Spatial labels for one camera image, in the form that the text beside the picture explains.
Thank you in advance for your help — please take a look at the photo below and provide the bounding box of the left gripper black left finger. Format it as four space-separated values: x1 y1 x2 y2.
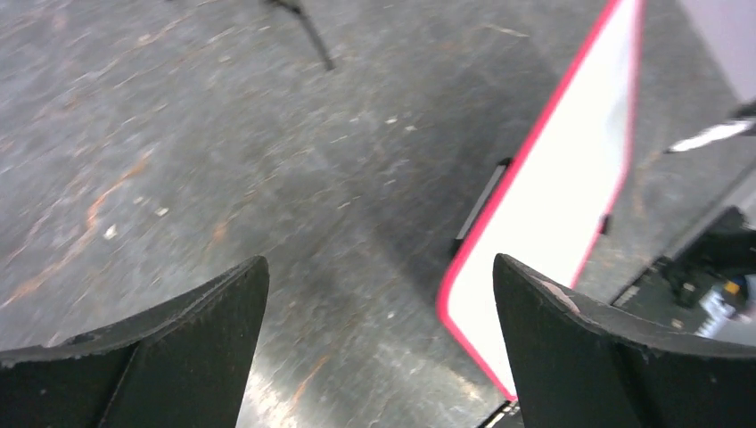
1 256 269 427

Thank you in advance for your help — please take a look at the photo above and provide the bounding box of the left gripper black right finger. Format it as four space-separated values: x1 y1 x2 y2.
493 254 755 427

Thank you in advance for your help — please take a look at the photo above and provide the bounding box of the whiteboard with pink frame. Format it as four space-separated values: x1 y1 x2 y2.
437 0 644 401

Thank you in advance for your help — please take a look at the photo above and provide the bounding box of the black marker cap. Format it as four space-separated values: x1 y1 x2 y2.
449 157 513 259

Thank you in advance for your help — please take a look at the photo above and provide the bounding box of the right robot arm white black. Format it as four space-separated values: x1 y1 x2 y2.
663 99 755 154

